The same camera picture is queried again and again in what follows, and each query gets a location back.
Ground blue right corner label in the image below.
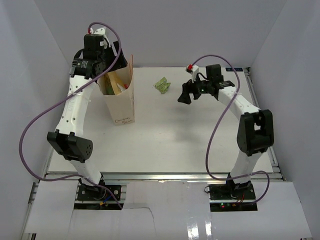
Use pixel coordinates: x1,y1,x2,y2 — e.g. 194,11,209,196
225,67,244,72

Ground cream paper bag orange handles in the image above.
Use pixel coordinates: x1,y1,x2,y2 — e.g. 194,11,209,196
98,55,135,126

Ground aluminium front rail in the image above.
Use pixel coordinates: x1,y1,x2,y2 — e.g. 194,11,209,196
46,172,283,181

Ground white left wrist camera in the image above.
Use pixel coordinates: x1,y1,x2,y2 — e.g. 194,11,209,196
88,27,111,49

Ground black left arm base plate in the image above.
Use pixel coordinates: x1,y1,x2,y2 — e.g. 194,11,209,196
75,185,122,207

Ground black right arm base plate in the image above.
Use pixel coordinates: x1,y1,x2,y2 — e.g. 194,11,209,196
204,184,258,213

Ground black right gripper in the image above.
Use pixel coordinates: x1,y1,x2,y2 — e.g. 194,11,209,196
178,73,213,106

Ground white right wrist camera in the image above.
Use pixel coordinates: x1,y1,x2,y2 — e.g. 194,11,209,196
185,64,199,83

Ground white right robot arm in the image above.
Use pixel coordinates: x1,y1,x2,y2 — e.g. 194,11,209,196
177,64,274,200

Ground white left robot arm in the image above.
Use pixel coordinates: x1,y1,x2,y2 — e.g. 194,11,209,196
47,33,127,200

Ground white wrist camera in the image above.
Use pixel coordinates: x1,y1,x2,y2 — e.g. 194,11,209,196
88,27,111,49
185,64,199,83

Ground green snack packet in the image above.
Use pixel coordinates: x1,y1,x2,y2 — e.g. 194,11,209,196
153,77,171,94

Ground large brown kraft snack bag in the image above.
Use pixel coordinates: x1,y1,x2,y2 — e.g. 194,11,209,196
99,71,126,96

